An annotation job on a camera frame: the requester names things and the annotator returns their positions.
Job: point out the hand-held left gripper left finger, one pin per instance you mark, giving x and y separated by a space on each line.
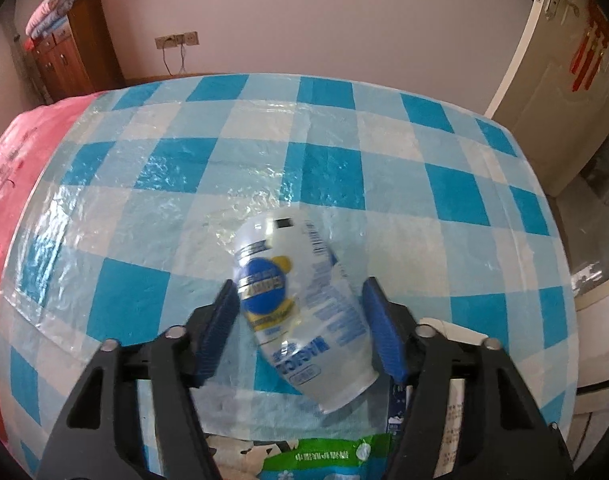
217 325

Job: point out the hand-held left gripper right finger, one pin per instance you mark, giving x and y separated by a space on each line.
384 330

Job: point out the white drink carton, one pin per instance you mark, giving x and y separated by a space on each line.
457 410

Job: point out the blue checked tablecloth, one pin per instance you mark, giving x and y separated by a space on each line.
384 210

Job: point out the cow print packet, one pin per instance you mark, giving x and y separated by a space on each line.
244 457

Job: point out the green white packet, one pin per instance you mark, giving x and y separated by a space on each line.
324 460

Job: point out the pink heart print blanket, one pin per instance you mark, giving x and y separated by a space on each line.
19 160

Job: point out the beige door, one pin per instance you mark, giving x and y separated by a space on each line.
544 110

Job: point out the brown wooden cabinet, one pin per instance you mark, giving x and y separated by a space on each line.
74 55

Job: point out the red cloth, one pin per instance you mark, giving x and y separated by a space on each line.
29 44

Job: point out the folded blue blanket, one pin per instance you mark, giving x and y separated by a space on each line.
52 27

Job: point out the red door decoration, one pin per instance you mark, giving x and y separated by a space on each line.
589 45

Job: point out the wall socket strip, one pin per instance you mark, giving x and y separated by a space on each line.
177 40

